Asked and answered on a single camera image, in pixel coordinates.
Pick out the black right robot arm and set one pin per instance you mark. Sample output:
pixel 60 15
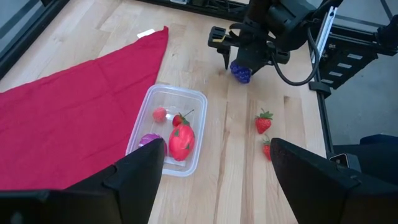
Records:
pixel 289 15

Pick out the silver aluminium extrusion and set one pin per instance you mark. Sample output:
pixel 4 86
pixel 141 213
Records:
pixel 326 31

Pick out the purple white-striped toy onion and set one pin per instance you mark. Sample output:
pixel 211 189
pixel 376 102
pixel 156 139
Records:
pixel 149 140

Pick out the black side desk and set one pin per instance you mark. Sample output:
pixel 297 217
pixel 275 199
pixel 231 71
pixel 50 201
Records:
pixel 379 155

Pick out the purple toy grape bunch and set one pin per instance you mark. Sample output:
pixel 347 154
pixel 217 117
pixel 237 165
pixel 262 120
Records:
pixel 242 74

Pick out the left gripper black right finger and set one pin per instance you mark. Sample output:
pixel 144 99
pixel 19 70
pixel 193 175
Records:
pixel 311 193

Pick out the red cloth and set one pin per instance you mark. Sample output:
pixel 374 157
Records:
pixel 62 118

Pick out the pink toy raspberry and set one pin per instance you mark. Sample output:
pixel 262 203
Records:
pixel 159 114

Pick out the clear plastic tupperware container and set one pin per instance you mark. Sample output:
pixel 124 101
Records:
pixel 174 96

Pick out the red toy strawberry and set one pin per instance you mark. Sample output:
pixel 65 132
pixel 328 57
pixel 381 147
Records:
pixel 266 151
pixel 263 124

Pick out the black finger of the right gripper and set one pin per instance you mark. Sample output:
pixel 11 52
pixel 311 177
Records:
pixel 227 57
pixel 256 69

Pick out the small long-stemmed toy strawberry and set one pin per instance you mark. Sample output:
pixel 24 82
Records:
pixel 178 120

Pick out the red green-spotted toy fruit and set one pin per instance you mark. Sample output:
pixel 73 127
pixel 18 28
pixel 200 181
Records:
pixel 182 143

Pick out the yellow gripper tag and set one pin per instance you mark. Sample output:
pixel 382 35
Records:
pixel 221 39

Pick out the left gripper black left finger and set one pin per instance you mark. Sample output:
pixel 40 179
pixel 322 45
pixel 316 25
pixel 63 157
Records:
pixel 140 186

